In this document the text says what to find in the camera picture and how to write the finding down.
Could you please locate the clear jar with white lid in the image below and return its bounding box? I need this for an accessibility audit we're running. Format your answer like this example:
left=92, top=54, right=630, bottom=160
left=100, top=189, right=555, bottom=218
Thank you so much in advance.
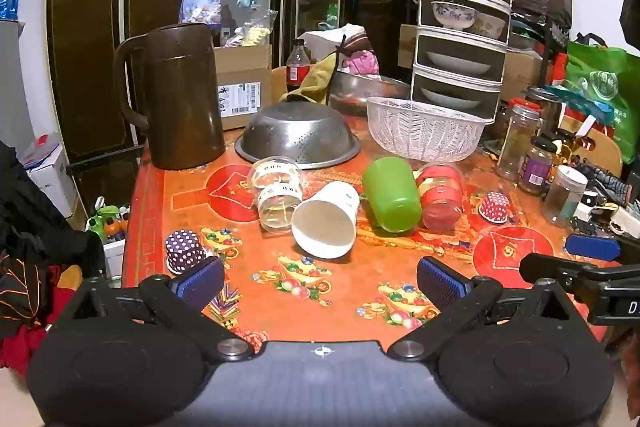
left=541, top=165, right=589, bottom=228

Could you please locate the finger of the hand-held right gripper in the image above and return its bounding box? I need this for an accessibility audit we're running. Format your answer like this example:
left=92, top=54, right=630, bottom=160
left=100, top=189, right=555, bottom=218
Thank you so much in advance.
left=565, top=234, right=624, bottom=263
left=519, top=252, right=640, bottom=294

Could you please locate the green plastic cup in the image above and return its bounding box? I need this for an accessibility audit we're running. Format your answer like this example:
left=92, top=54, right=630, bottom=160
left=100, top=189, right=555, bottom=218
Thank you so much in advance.
left=361, top=156, right=424, bottom=234

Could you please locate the steel colander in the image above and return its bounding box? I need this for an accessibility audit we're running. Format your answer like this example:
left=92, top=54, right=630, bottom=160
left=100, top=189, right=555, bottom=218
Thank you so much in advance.
left=234, top=101, right=362, bottom=170

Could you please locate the red clear plastic cup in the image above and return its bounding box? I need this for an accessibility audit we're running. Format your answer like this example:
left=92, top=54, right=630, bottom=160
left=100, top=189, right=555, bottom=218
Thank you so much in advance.
left=415, top=162, right=466, bottom=231

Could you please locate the green shopping bag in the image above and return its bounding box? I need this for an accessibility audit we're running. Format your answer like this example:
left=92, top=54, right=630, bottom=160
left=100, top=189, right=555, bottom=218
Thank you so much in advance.
left=564, top=33, right=640, bottom=166

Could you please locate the cola bottle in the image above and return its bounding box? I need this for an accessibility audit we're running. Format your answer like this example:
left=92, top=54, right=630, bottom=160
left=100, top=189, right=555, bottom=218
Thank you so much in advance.
left=285, top=38, right=311, bottom=96

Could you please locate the tiered white dish rack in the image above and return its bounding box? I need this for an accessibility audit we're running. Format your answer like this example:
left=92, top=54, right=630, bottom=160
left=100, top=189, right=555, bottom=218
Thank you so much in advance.
left=410, top=0, right=515, bottom=125

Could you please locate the steel bowl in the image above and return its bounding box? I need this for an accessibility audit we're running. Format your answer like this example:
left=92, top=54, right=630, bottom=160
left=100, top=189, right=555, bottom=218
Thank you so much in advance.
left=327, top=72, right=414, bottom=118

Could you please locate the purple polka dot cup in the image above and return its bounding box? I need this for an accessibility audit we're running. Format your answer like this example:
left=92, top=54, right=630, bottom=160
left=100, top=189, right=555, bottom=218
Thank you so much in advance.
left=164, top=229, right=207, bottom=277

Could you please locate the box of small bottles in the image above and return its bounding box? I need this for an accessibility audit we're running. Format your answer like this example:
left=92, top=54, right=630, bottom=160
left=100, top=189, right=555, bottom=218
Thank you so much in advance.
left=85, top=197, right=132, bottom=279

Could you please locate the plain cardboard box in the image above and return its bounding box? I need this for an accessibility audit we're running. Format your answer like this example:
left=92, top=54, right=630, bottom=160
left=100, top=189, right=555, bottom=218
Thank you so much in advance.
left=500, top=49, right=552, bottom=104

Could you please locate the dark mirrored wardrobe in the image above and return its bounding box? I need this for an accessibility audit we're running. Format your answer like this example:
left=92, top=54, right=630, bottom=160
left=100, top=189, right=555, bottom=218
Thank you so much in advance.
left=46, top=0, right=446, bottom=160

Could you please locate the jar with purple label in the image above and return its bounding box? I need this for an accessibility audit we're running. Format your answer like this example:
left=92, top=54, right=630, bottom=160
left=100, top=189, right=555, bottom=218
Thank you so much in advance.
left=518, top=137, right=559, bottom=196

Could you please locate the white paper cup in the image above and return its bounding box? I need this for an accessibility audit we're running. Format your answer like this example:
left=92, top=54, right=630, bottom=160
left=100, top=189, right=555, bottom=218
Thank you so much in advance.
left=291, top=181, right=361, bottom=259

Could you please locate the dark glass jar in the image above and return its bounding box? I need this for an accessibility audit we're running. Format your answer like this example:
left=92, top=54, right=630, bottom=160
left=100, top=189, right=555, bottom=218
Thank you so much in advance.
left=525, top=87, right=564, bottom=134

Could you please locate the red polka dot cup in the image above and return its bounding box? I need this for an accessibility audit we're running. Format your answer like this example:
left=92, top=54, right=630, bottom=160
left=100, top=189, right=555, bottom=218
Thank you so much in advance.
left=479, top=191, right=511, bottom=225

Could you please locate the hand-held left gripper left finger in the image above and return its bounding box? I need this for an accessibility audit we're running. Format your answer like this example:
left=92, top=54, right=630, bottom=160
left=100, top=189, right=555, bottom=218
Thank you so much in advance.
left=50, top=256, right=256, bottom=363

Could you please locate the clear bag of yellow snacks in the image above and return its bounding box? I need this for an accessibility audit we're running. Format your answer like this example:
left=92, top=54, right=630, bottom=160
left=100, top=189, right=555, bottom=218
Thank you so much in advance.
left=225, top=9, right=279, bottom=48

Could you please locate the dark clothing pile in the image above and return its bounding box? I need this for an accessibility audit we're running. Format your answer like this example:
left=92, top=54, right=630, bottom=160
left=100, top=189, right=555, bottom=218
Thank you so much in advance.
left=0, top=142, right=107, bottom=375

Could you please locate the brown patterned bowl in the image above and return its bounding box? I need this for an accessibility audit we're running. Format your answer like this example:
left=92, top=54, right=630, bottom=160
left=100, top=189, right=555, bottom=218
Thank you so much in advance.
left=470, top=12, right=509, bottom=39

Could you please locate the brown plastic pitcher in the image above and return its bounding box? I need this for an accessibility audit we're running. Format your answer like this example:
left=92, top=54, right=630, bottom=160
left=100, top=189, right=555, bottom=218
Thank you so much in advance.
left=112, top=23, right=227, bottom=171

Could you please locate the pink cloth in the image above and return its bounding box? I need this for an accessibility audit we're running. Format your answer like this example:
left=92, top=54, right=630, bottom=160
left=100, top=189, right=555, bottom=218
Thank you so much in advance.
left=344, top=49, right=381, bottom=77

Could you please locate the cardboard box with label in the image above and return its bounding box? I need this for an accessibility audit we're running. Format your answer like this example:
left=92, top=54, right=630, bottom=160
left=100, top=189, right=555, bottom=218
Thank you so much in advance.
left=214, top=44, right=274, bottom=131

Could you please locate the yellow-green cloth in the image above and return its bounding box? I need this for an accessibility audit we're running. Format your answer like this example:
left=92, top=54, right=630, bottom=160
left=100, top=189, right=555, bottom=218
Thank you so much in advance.
left=279, top=56, right=342, bottom=104

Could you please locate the white plastic basket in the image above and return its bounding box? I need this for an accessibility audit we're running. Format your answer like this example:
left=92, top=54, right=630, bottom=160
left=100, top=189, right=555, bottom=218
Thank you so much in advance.
left=366, top=97, right=487, bottom=163

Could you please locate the white plate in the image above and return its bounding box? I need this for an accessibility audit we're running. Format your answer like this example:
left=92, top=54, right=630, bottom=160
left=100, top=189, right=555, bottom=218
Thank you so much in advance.
left=425, top=51, right=494, bottom=76
left=421, top=87, right=484, bottom=109

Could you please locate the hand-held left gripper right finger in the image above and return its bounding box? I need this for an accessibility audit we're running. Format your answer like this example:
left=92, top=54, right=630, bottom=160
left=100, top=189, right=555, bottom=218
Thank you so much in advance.
left=387, top=256, right=596, bottom=363

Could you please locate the red printed tablecloth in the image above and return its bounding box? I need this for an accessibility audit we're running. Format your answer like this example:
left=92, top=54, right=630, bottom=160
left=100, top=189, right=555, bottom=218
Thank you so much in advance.
left=121, top=117, right=626, bottom=354

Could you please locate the floral ceramic bowl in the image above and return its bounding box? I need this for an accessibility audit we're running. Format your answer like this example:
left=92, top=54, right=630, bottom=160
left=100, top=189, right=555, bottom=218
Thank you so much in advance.
left=431, top=1, right=477, bottom=32

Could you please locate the white carton box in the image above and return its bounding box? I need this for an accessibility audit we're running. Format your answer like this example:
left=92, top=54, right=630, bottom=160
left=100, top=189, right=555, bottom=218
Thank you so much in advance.
left=19, top=134, right=79, bottom=219

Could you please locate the wooden chair back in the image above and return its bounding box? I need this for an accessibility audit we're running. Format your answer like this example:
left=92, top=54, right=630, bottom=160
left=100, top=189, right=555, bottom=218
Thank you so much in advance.
left=560, top=117, right=624, bottom=178

